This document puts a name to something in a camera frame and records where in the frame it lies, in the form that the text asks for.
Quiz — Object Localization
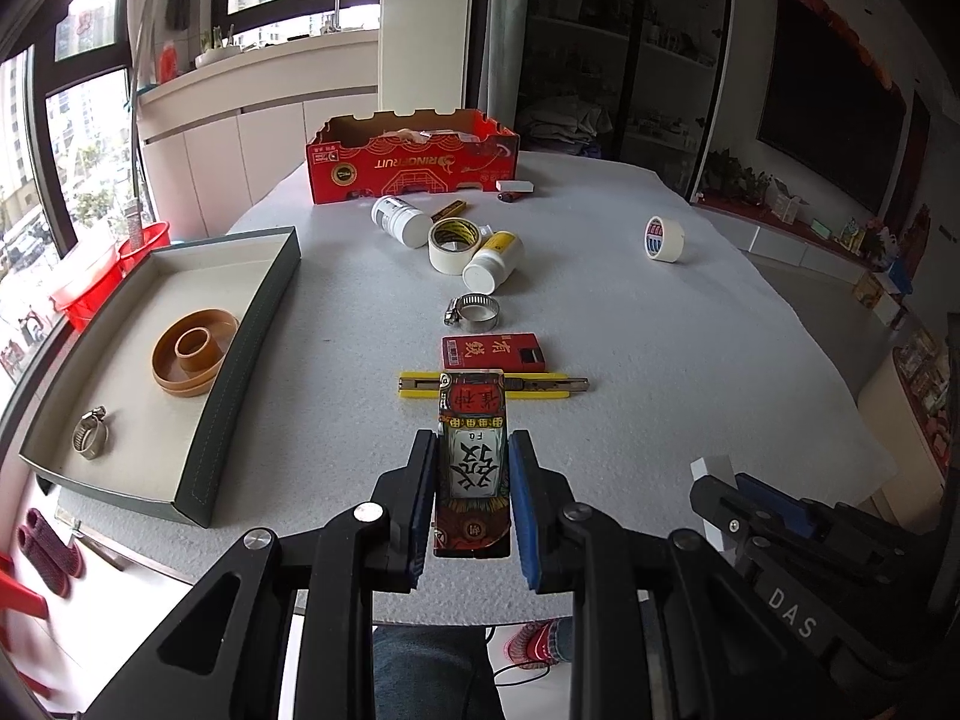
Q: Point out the red plastic bucket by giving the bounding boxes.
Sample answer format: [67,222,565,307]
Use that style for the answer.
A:
[49,221,170,331]

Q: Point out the dark green tray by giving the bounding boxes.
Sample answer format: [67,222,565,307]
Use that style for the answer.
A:
[19,225,302,527]

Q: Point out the red white patterned slipper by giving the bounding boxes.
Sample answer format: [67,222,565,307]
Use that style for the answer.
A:
[502,619,575,670]

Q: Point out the white television console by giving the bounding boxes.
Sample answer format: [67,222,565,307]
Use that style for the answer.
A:
[690,191,912,293]

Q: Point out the black wall television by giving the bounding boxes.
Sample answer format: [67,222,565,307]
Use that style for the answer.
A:
[757,0,910,215]

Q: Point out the white window counter cabinet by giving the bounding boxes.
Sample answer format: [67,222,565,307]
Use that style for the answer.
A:
[139,26,380,241]

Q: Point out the plain white plastic bottle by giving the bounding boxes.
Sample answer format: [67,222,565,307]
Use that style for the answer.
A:
[370,195,434,248]

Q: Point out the red plastic stool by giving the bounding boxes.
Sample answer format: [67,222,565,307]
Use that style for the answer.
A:
[0,551,47,698]

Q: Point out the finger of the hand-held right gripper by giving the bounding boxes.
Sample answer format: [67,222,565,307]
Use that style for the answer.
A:
[735,472,818,541]
[690,476,760,565]

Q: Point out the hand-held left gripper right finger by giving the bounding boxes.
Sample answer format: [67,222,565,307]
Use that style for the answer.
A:
[506,429,841,720]

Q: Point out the metal hose clamp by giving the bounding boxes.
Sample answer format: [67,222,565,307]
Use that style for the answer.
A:
[71,405,110,458]
[442,292,501,329]

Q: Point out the masking tape roll yellow core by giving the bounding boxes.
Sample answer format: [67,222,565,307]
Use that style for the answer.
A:
[427,217,482,275]

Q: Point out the side shelf with books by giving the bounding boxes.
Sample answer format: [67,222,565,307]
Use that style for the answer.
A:
[855,315,960,533]

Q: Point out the white bottle with yellow label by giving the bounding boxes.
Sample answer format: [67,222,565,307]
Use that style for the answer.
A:
[461,231,524,295]

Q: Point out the green potted plant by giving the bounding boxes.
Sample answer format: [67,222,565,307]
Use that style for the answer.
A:
[701,150,772,205]

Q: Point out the small red card box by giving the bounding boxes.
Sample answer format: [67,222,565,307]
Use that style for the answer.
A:
[441,333,544,371]

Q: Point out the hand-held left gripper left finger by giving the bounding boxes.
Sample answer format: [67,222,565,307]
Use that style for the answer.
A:
[86,427,440,720]

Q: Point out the glass display cabinet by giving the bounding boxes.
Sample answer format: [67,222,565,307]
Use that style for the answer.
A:
[517,0,734,196]

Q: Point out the yellow utility knife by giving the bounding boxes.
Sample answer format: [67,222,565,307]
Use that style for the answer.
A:
[396,370,591,400]

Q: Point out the red white printed card box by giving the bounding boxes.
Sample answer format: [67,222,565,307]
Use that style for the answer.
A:
[431,369,515,560]

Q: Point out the white felt table cover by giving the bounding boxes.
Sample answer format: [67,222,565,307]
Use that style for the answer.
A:
[56,150,901,627]

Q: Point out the tape roll red blue label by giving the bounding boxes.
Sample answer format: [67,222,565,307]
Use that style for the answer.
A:
[643,215,687,265]

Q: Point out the pink slippers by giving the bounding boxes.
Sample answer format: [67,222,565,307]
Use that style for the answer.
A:
[15,508,85,601]

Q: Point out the person's leg in jeans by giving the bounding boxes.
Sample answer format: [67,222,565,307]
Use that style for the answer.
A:
[373,626,505,720]

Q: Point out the red cardboard fruit box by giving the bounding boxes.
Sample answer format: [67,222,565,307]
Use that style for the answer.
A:
[305,109,521,206]

